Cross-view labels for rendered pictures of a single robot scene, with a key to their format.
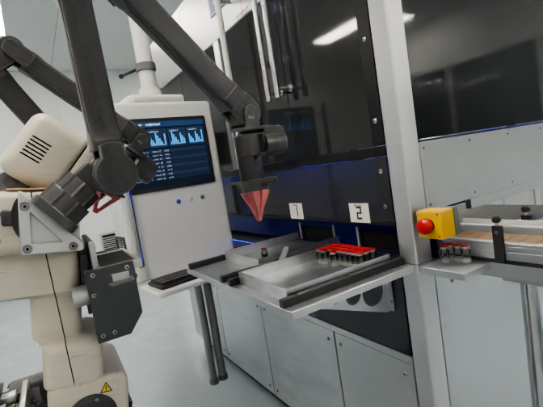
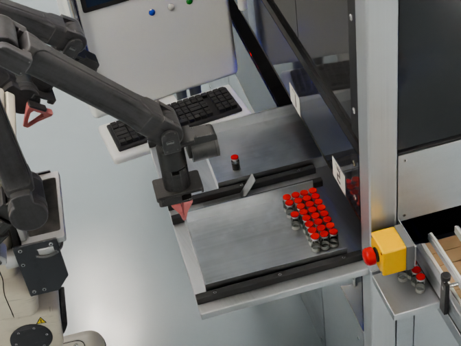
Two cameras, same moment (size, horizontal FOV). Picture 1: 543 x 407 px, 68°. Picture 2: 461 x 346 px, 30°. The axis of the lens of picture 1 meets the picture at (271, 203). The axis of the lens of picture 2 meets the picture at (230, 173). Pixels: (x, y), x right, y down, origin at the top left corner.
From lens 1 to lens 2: 1.32 m
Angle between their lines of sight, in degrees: 39
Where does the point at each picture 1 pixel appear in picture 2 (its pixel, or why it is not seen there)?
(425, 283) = not seen: hidden behind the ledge
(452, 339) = (411, 330)
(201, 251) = (185, 74)
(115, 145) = (24, 198)
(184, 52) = (90, 99)
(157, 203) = (119, 18)
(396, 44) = (378, 55)
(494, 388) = not seen: outside the picture
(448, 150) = (451, 155)
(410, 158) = (380, 175)
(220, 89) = (134, 122)
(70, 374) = (9, 311)
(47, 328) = not seen: outside the picture
